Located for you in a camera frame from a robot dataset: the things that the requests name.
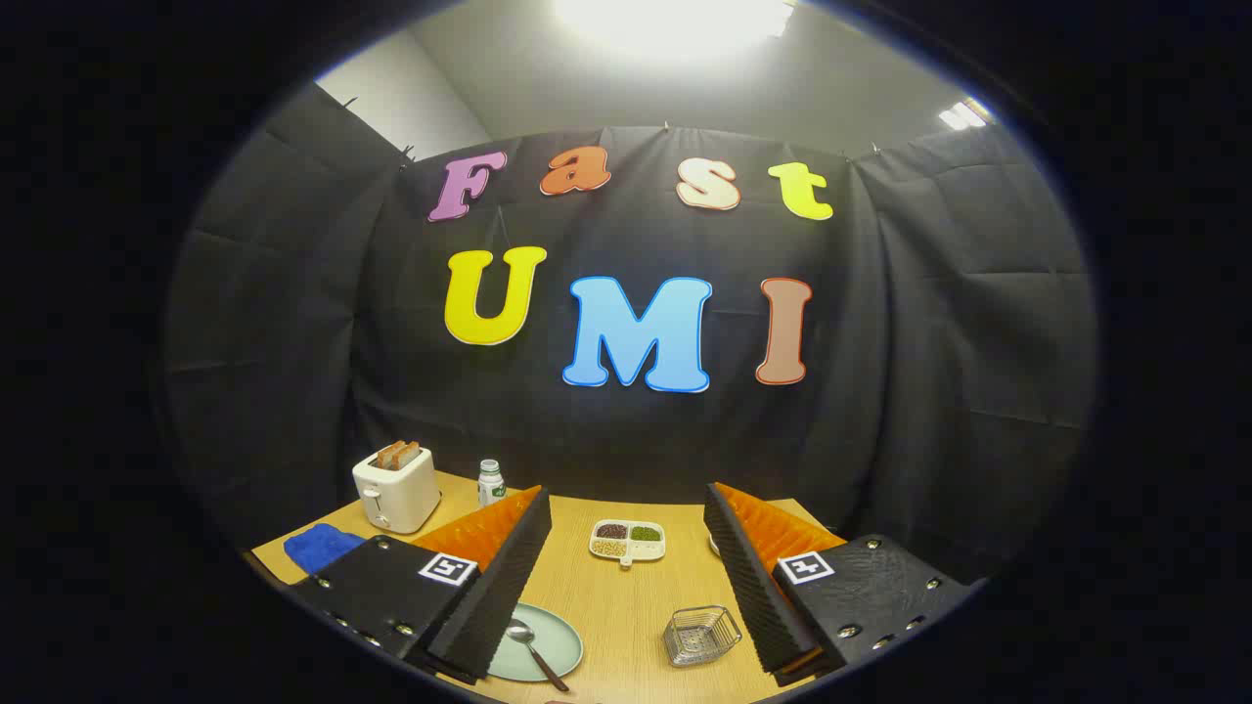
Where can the brown toast slice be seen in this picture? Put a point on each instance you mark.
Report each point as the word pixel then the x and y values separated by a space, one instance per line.
pixel 388 456
pixel 408 453

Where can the dark brown beans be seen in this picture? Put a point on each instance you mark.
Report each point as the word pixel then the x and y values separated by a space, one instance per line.
pixel 612 531

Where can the white toaster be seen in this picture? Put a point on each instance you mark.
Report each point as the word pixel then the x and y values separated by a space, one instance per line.
pixel 396 494

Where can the green mung beans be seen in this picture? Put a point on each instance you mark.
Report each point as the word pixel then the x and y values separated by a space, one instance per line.
pixel 644 533

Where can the white divided dish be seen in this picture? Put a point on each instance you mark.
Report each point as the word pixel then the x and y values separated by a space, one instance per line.
pixel 626 541

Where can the large ceiling light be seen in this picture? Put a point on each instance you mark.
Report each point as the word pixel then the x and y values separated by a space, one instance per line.
pixel 675 20

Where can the white drink bottle green label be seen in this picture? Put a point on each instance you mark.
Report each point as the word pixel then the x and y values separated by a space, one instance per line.
pixel 490 484

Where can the black backdrop cloth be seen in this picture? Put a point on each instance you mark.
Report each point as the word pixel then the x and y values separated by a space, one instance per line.
pixel 636 440

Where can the yellow soybeans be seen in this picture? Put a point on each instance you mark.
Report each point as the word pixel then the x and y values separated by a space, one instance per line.
pixel 608 548

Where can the pale green round plate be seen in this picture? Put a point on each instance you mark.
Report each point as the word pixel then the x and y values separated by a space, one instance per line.
pixel 548 640

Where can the small ceiling light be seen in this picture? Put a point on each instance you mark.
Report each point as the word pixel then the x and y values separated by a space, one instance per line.
pixel 963 114

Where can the blue folded towel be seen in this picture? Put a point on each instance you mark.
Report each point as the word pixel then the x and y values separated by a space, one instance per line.
pixel 318 546

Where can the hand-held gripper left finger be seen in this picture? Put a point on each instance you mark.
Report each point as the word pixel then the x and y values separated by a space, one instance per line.
pixel 494 596

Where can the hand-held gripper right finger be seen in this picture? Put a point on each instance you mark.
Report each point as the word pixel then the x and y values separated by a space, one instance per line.
pixel 758 596

